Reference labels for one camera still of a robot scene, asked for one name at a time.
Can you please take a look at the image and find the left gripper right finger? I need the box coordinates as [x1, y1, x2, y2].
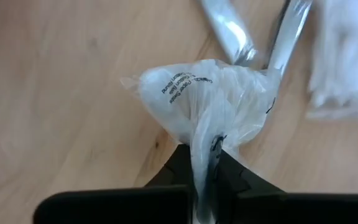
[213, 149, 287, 224]

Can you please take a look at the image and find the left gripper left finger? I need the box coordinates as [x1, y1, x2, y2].
[144, 144, 195, 187]

